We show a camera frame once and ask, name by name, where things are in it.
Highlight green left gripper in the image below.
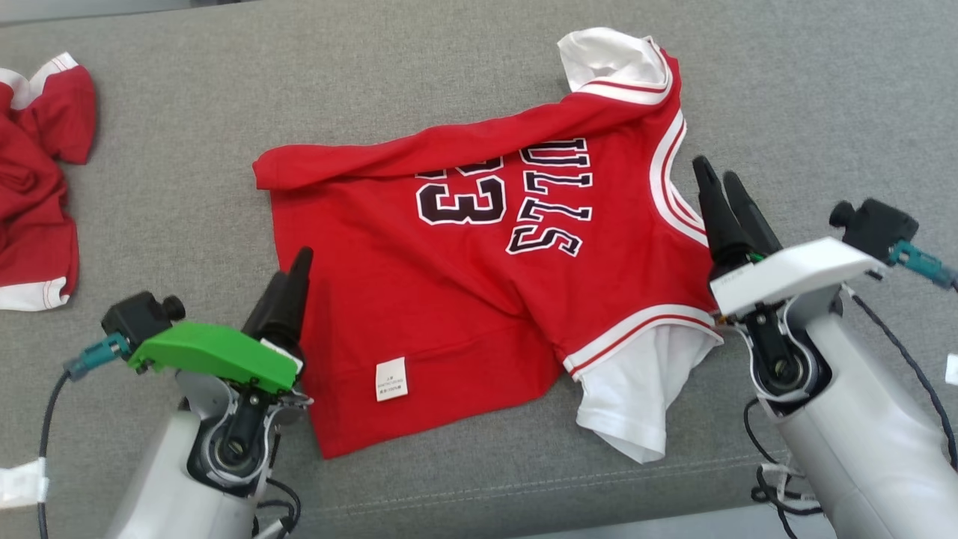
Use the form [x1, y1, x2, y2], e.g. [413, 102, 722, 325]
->
[127, 247, 314, 395]

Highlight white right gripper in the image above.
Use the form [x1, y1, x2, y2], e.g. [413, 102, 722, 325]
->
[692, 155, 889, 319]

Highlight red Bulls 23 jersey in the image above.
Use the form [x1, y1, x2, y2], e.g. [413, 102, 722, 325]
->
[252, 27, 725, 465]

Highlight red shorts with white trim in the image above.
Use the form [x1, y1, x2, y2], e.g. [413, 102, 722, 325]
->
[0, 51, 98, 313]

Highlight grey fabric sofa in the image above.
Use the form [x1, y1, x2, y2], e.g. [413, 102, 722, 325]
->
[0, 0, 958, 539]

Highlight black right cable teal plug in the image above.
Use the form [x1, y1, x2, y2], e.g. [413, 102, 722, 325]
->
[842, 240, 958, 472]

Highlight black cable teal plug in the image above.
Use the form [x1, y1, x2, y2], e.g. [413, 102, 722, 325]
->
[37, 333, 134, 539]
[842, 240, 958, 472]

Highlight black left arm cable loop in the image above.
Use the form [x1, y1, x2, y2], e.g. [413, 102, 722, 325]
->
[251, 430, 302, 539]

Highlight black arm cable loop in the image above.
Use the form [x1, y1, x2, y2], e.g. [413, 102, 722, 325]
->
[251, 430, 302, 539]
[743, 399, 824, 539]

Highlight black left cable teal plug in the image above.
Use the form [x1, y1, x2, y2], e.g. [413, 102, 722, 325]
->
[37, 333, 134, 539]

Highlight black right arm cable loop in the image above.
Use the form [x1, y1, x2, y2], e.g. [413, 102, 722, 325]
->
[743, 399, 824, 539]

